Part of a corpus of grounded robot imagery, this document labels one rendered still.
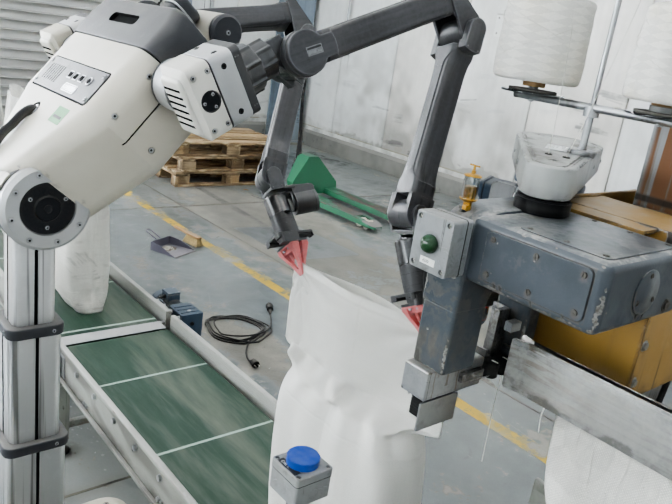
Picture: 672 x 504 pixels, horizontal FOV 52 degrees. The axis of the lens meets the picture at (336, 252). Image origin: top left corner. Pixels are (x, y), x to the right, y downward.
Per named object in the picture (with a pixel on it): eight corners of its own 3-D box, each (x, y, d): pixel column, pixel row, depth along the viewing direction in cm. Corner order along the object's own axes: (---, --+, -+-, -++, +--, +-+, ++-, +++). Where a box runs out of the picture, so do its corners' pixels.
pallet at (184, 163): (141, 152, 696) (142, 138, 691) (244, 152, 773) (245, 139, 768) (180, 172, 636) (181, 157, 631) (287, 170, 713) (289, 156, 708)
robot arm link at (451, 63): (435, 23, 143) (471, 11, 134) (455, 36, 146) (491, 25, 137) (378, 222, 139) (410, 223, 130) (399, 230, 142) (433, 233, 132)
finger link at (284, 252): (326, 266, 161) (312, 230, 164) (301, 269, 157) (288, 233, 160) (311, 278, 166) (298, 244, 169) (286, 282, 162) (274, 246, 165)
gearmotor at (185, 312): (138, 316, 302) (140, 284, 297) (169, 311, 311) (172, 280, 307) (169, 344, 281) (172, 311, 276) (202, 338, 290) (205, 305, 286)
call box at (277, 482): (267, 484, 125) (271, 456, 123) (303, 471, 130) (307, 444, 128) (293, 510, 119) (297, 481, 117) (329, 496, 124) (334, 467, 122)
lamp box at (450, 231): (408, 263, 109) (418, 208, 106) (427, 260, 112) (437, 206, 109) (443, 280, 103) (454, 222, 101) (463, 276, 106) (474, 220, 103)
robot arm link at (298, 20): (296, 11, 184) (308, -9, 175) (308, 59, 183) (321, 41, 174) (124, 21, 167) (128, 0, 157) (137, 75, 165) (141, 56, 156)
